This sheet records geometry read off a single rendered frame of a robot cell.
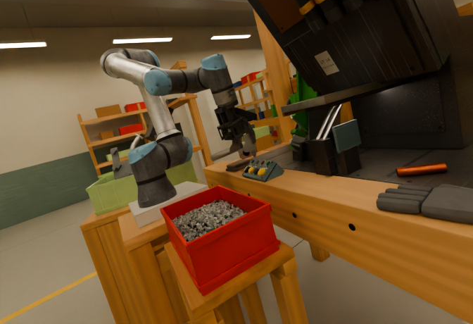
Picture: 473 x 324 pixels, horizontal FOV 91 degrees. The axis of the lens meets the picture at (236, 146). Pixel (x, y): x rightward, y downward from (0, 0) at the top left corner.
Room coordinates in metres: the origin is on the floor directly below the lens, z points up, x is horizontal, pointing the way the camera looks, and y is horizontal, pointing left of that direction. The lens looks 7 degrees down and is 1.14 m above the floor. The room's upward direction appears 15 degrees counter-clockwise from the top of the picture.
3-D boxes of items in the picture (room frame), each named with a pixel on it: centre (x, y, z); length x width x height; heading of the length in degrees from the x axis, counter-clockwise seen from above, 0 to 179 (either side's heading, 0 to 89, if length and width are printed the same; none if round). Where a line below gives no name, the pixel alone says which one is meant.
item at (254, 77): (7.31, -1.03, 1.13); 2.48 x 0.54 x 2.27; 33
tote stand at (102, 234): (1.55, 0.66, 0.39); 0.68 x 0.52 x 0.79; 106
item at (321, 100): (0.69, -0.36, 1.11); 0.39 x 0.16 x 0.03; 116
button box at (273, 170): (0.84, -0.07, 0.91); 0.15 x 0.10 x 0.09; 26
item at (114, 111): (7.04, 2.52, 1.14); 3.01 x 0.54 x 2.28; 123
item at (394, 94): (0.76, -0.59, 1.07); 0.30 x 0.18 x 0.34; 26
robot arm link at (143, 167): (0.93, 0.36, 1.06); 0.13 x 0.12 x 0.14; 137
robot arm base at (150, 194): (0.92, 0.36, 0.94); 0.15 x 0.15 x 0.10
